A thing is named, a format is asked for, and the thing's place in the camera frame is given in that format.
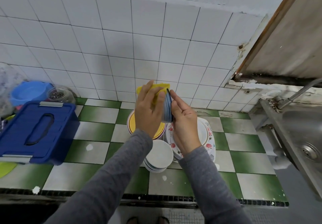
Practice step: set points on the person's right hand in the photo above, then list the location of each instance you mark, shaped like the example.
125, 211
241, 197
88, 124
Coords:
186, 125

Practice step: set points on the person's left hand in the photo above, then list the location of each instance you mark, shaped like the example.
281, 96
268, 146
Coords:
150, 113

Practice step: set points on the white blue-rimmed bowl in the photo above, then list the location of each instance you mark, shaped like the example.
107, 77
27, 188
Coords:
167, 108

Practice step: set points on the stack of small white bowls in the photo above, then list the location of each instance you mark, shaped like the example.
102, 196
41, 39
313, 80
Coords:
160, 156

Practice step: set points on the person's right forearm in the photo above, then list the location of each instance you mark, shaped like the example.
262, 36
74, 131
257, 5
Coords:
214, 191

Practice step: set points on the person's black shoe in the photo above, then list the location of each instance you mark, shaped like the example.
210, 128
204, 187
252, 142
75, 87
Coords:
163, 220
133, 220

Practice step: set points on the glass jar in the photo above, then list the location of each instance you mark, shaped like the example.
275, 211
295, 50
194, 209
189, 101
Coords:
61, 95

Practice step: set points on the stainless steel sink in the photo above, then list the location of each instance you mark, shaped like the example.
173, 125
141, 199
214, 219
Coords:
299, 141

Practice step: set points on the metal faucet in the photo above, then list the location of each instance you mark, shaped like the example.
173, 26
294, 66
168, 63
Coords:
297, 95

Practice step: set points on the blue plastic box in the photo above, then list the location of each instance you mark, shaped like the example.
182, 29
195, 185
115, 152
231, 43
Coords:
35, 131

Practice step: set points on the blue plastic bowl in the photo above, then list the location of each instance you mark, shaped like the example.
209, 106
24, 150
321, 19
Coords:
29, 92

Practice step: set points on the clear plastic bag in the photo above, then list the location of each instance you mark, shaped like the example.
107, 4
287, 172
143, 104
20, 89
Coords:
7, 83

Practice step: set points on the lime green plastic bowl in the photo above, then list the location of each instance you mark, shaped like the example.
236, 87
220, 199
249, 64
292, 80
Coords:
5, 169

